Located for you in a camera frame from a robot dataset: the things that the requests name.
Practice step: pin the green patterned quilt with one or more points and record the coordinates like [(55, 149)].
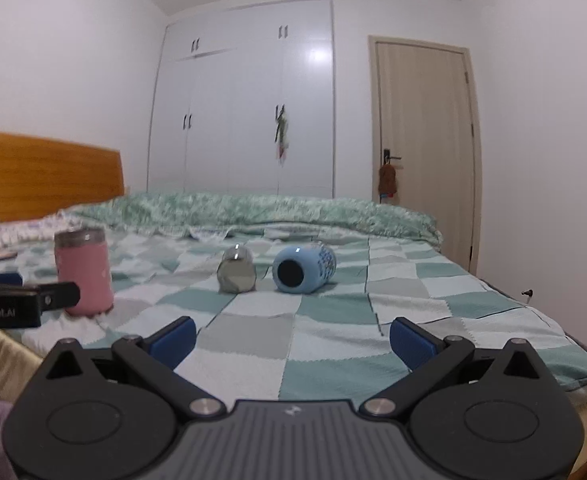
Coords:
[(273, 212)]

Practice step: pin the beige wooden door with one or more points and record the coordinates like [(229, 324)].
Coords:
[(423, 135)]

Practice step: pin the pink cup with steel rim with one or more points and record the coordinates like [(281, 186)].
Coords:
[(83, 275)]

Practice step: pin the wooden headboard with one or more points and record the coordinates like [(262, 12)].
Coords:
[(38, 175)]

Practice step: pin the blue patterned cup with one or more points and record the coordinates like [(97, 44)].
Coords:
[(301, 270)]

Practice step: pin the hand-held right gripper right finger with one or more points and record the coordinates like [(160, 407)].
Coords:
[(412, 345)]

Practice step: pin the green hanging ornament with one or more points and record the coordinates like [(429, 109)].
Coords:
[(281, 132)]

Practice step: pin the white wardrobe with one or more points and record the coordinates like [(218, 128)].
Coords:
[(243, 110)]

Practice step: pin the silver steel cup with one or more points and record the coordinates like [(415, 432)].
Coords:
[(237, 275)]

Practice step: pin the green checkered blanket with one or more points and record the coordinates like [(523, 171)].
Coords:
[(323, 330)]

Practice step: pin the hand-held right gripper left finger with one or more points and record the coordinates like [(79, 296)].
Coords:
[(173, 342)]

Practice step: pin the floral pillow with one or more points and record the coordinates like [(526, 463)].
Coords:
[(28, 232)]

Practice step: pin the yellow bed sheet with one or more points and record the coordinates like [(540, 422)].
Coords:
[(3, 360)]

